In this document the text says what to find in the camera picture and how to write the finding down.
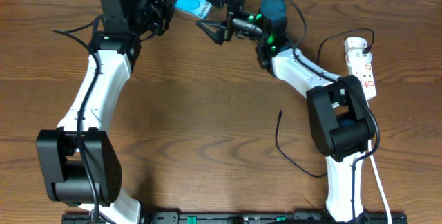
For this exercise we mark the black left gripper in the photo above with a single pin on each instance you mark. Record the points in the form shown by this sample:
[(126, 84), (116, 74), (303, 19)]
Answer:
[(161, 10)]

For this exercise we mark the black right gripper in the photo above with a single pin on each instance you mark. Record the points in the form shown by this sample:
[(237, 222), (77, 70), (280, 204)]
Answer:
[(224, 31)]

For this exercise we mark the Galaxy S25 smartphone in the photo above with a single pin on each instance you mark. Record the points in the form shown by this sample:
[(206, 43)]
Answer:
[(196, 8)]

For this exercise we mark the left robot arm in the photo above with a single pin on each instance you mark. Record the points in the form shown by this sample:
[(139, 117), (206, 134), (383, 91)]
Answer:
[(78, 162)]

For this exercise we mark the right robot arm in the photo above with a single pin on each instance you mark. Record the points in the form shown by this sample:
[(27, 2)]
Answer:
[(342, 126)]

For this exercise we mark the white charger plug adapter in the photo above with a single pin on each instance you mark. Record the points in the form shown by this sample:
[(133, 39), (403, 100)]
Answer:
[(352, 43)]

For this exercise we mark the white power strip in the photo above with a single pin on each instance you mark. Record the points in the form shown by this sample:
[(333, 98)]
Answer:
[(359, 65)]

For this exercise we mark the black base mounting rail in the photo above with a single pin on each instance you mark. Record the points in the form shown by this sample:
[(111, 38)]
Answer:
[(193, 218)]

